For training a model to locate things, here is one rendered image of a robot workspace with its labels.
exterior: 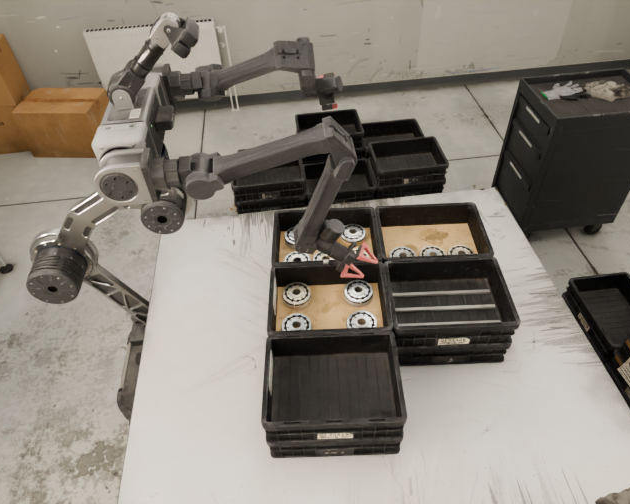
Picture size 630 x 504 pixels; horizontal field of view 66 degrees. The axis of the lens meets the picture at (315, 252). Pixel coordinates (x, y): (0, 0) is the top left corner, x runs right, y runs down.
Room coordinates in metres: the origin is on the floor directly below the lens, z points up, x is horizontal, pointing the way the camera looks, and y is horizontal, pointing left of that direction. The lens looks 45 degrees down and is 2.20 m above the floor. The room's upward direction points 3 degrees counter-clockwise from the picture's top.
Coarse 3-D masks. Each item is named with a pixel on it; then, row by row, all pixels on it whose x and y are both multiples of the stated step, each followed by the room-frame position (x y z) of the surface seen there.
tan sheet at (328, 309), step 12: (312, 288) 1.16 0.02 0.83; (324, 288) 1.16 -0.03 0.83; (336, 288) 1.15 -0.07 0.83; (372, 288) 1.14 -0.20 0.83; (312, 300) 1.11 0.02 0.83; (324, 300) 1.10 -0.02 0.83; (336, 300) 1.10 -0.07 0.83; (372, 300) 1.09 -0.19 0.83; (288, 312) 1.06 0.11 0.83; (300, 312) 1.05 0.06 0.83; (312, 312) 1.05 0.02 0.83; (324, 312) 1.05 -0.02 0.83; (336, 312) 1.05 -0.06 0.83; (348, 312) 1.04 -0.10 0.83; (372, 312) 1.04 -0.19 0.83; (276, 324) 1.01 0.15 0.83; (312, 324) 1.00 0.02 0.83; (324, 324) 1.00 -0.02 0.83; (336, 324) 0.99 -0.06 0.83; (360, 324) 0.99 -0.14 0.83
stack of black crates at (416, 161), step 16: (384, 144) 2.45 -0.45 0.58; (400, 144) 2.46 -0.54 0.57; (416, 144) 2.46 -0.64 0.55; (432, 144) 2.46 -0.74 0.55; (368, 160) 2.43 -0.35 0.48; (384, 160) 2.41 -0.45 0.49; (400, 160) 2.40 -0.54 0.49; (416, 160) 2.39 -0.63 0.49; (432, 160) 2.38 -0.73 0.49; (384, 176) 2.17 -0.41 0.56; (400, 176) 2.18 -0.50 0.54; (416, 176) 2.18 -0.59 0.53; (432, 176) 2.19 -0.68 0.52; (384, 192) 2.17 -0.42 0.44; (400, 192) 2.18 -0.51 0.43; (416, 192) 2.18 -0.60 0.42; (432, 192) 2.19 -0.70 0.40
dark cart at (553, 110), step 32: (512, 128) 2.51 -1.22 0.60; (544, 128) 2.17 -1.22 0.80; (576, 128) 2.10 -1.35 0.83; (608, 128) 2.12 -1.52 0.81; (512, 160) 2.39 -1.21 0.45; (544, 160) 2.09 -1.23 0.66; (576, 160) 2.11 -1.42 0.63; (608, 160) 2.12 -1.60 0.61; (512, 192) 2.31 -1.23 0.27; (544, 192) 2.10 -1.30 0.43; (576, 192) 2.11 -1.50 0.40; (608, 192) 2.13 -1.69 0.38; (544, 224) 2.10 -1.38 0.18; (576, 224) 2.12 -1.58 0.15
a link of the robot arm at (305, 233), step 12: (324, 168) 1.11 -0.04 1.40; (336, 168) 1.05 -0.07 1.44; (348, 168) 1.03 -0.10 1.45; (324, 180) 1.08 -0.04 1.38; (336, 180) 1.07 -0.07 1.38; (324, 192) 1.08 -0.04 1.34; (336, 192) 1.08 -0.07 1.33; (312, 204) 1.10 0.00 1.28; (324, 204) 1.08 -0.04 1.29; (312, 216) 1.09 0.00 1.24; (324, 216) 1.09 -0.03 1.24; (300, 228) 1.11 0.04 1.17; (312, 228) 1.10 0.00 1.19; (300, 240) 1.09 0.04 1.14; (312, 240) 1.10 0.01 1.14; (300, 252) 1.10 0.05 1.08
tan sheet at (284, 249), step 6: (366, 228) 1.47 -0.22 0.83; (282, 234) 1.46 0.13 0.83; (366, 234) 1.43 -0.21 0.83; (282, 240) 1.42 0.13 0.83; (366, 240) 1.40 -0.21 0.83; (282, 246) 1.39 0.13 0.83; (348, 246) 1.37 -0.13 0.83; (282, 252) 1.36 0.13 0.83; (288, 252) 1.35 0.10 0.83; (366, 252) 1.33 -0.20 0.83; (372, 252) 1.33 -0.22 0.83; (282, 258) 1.32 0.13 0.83; (312, 258) 1.31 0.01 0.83
